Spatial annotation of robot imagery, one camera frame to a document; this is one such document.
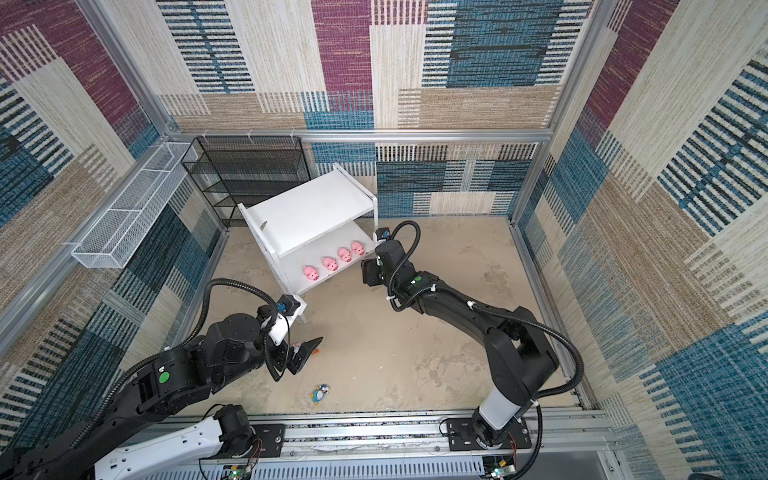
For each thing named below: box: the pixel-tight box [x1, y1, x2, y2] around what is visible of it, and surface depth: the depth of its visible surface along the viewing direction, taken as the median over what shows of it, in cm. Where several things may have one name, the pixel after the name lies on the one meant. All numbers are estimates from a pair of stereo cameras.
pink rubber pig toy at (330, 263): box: [322, 256, 338, 271], surface depth 87 cm
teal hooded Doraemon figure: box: [310, 384, 330, 405], surface depth 81 cm
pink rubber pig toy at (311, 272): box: [303, 265, 320, 281], surface depth 85 cm
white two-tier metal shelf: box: [238, 164, 379, 303], surface depth 83 cm
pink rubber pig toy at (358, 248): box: [351, 241, 365, 256], surface depth 91 cm
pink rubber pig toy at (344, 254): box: [337, 247, 352, 263], surface depth 89 cm
